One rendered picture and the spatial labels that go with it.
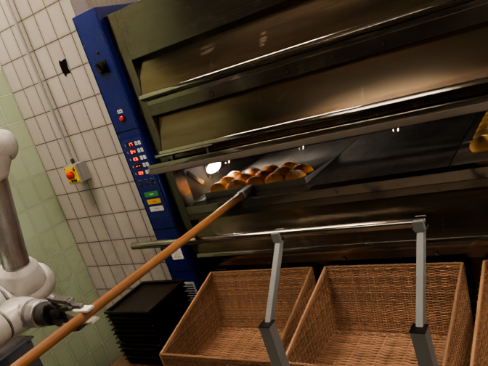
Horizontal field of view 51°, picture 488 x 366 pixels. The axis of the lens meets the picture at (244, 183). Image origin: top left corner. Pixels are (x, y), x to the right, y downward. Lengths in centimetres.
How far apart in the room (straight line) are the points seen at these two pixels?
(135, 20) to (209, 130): 56
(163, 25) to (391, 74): 96
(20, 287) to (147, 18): 119
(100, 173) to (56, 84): 49
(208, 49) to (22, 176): 135
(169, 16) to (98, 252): 144
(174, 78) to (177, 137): 27
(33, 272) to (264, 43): 125
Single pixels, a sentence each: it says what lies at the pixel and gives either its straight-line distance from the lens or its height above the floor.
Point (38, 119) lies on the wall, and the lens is 298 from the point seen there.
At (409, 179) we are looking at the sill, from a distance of 193.
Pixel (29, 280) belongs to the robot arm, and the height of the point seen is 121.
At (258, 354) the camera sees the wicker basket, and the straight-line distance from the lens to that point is 227.
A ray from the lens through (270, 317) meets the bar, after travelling 170.
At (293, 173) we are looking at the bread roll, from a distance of 221.
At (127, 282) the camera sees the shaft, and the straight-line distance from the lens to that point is 172.
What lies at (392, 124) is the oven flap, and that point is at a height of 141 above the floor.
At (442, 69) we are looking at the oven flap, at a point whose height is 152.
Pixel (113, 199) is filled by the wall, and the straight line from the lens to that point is 276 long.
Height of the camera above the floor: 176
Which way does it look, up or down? 13 degrees down
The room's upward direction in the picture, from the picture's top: 18 degrees counter-clockwise
